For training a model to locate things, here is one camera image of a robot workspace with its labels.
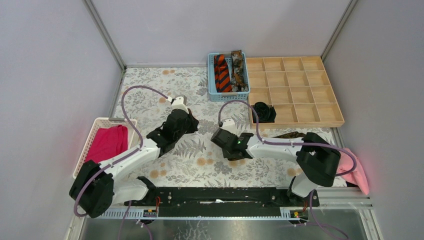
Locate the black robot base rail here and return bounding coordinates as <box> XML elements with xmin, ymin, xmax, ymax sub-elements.
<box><xmin>125</xmin><ymin>187</ymin><xmax>320</xmax><ymax>218</ymax></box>

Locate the pink cloth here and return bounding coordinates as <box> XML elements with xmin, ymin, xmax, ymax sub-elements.
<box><xmin>336</xmin><ymin>148</ymin><xmax>370</xmax><ymax>195</ymax></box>

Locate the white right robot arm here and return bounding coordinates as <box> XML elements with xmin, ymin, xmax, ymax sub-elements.
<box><xmin>211</xmin><ymin>128</ymin><xmax>341</xmax><ymax>206</ymax></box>

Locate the black gold patterned tie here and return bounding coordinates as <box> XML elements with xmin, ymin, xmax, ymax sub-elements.
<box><xmin>222</xmin><ymin>131</ymin><xmax>306</xmax><ymax>161</ymax></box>

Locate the orange navy striped tie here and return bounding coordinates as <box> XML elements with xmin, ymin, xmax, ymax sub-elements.
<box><xmin>213</xmin><ymin>54</ymin><xmax>233</xmax><ymax>93</ymax></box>

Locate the wooden compartment tray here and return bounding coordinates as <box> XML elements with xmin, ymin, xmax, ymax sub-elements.
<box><xmin>246</xmin><ymin>56</ymin><xmax>345</xmax><ymax>129</ymax></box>

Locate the dark green rolled tie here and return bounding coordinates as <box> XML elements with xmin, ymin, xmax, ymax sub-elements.
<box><xmin>252</xmin><ymin>102</ymin><xmax>277</xmax><ymax>123</ymax></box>

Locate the brown camouflage tie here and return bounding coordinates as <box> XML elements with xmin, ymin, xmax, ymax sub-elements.
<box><xmin>231</xmin><ymin>50</ymin><xmax>249</xmax><ymax>92</ymax></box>

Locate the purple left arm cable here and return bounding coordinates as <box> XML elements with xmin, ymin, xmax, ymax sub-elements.
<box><xmin>73</xmin><ymin>85</ymin><xmax>173</xmax><ymax>219</ymax></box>

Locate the floral patterned tablecloth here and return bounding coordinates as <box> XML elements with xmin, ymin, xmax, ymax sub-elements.
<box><xmin>109</xmin><ymin>67</ymin><xmax>347</xmax><ymax>188</ymax></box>

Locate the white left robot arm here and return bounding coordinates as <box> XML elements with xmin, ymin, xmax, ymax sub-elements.
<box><xmin>69</xmin><ymin>108</ymin><xmax>199</xmax><ymax>218</ymax></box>

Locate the red cloth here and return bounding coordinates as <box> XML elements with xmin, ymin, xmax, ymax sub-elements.
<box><xmin>85</xmin><ymin>125</ymin><xmax>128</xmax><ymax>163</ymax></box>

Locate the blue plastic basket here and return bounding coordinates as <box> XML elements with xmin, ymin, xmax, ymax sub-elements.
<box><xmin>207</xmin><ymin>50</ymin><xmax>250</xmax><ymax>102</ymax></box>

